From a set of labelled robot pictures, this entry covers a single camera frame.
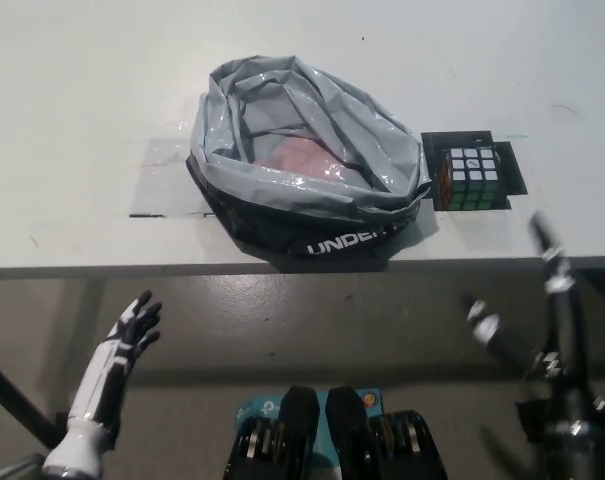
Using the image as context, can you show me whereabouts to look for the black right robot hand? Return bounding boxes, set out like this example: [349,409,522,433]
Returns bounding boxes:
[464,210,592,402]

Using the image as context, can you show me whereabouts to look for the clear plastic tape sheet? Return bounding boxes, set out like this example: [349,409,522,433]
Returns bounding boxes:
[129,119,218,220]

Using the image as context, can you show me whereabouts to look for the black diagonal stand bar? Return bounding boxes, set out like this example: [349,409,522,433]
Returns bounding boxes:
[0,349,58,444]

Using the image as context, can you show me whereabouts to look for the black tape marker patch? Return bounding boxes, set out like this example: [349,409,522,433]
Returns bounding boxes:
[420,130,528,211]

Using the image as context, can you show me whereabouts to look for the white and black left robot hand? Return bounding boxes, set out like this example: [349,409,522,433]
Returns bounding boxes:
[65,291,163,432]

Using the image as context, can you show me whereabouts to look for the teal tp-link box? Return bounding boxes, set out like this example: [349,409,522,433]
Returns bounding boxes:
[233,385,383,480]

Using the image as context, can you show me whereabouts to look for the grey and black plastic bag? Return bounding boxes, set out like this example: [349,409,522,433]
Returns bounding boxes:
[185,55,433,274]

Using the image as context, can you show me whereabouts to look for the silver metal tube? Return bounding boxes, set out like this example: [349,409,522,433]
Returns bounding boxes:
[0,452,48,480]

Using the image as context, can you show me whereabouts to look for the pink red object in film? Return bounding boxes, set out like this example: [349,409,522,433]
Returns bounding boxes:
[256,138,353,184]

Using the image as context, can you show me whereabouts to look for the rubik's cube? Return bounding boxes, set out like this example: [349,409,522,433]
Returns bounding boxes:
[436,146,499,211]

